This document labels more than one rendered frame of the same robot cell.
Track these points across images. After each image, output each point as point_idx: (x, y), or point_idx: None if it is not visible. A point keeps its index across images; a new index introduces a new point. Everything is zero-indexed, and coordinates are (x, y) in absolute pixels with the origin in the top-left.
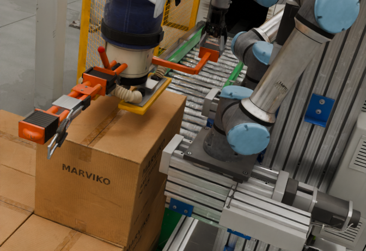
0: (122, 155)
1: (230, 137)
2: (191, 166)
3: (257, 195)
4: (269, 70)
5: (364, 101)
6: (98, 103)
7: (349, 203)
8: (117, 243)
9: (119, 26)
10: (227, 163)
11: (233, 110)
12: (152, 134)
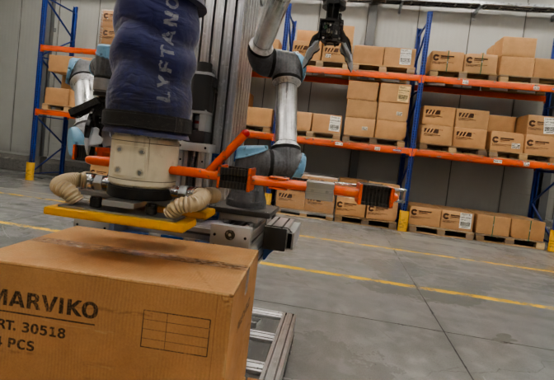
0: (251, 255)
1: (303, 168)
2: (256, 230)
3: (269, 222)
4: (290, 114)
5: None
6: (118, 262)
7: None
8: (243, 378)
9: (188, 113)
10: (266, 207)
11: (282, 154)
12: (194, 243)
